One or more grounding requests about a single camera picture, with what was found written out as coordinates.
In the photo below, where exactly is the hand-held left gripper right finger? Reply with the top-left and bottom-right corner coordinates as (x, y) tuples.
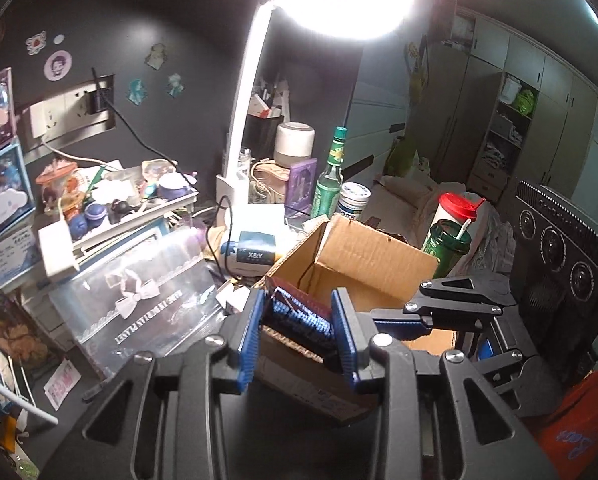
(330, 287), (560, 480)

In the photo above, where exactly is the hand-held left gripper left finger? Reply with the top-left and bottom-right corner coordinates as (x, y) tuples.
(41, 287), (267, 480)

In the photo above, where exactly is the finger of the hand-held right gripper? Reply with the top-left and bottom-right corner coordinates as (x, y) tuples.
(369, 274), (521, 343)
(472, 346), (535, 389)

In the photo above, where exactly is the blue brown snack bar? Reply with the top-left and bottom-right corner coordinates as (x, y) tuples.
(263, 276), (337, 361)

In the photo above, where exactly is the cardboard box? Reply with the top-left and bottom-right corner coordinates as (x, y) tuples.
(251, 214), (472, 423)

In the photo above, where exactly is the white pouch dark label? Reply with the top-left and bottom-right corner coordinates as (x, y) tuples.
(219, 230), (280, 277)

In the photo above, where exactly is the beige cloth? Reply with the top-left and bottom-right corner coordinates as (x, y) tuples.
(369, 175), (517, 271)

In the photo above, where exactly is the clear zip bag bow print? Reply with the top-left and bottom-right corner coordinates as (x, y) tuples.
(49, 227), (230, 378)

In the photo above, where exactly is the white round pill tub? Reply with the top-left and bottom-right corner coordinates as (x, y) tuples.
(338, 182), (372, 221)

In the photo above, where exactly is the green glass bottle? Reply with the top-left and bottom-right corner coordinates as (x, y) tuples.
(311, 126), (348, 218)

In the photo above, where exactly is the purple box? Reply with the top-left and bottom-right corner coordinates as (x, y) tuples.
(285, 158), (319, 221)

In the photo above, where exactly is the black silver pen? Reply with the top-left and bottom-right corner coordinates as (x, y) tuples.
(81, 377), (114, 403)

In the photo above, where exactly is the purple round pot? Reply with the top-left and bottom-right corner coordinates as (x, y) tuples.
(156, 172), (194, 202)

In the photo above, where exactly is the beige wardrobe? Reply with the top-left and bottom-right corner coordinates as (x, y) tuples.
(419, 5), (598, 211)

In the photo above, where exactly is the red white sachet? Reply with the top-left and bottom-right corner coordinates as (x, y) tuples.
(44, 357), (82, 408)

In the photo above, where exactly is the black desk organizer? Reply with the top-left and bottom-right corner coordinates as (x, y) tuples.
(244, 110), (285, 161)

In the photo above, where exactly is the white mini drawer cabinet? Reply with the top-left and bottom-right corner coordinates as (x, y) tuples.
(21, 280), (74, 351)

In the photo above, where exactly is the white cube box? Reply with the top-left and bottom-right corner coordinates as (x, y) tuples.
(38, 222), (77, 278)

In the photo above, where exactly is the white desk lamp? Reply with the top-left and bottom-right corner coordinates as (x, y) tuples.
(214, 0), (417, 241)

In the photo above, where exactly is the illustrated acrylic stand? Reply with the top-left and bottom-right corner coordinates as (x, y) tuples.
(0, 292), (62, 376)

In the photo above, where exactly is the small anime figure box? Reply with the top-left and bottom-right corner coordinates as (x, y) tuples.
(36, 160), (87, 211)

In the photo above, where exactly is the black charger plug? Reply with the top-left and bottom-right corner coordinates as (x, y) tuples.
(86, 89), (110, 115)

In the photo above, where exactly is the blue character storage box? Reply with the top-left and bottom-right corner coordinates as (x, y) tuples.
(0, 137), (34, 246)

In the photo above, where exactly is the yellow character wall sticker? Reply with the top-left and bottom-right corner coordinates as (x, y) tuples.
(404, 35), (430, 106)

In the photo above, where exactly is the white wire rack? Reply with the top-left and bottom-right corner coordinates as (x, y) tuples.
(0, 335), (60, 441)

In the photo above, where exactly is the white wall power socket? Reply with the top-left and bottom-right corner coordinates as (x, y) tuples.
(19, 74), (117, 148)

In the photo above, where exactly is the black charger cable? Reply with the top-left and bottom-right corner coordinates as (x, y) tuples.
(91, 66), (185, 168)

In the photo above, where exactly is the round portrait wall sticker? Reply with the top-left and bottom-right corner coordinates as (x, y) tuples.
(44, 50), (76, 82)

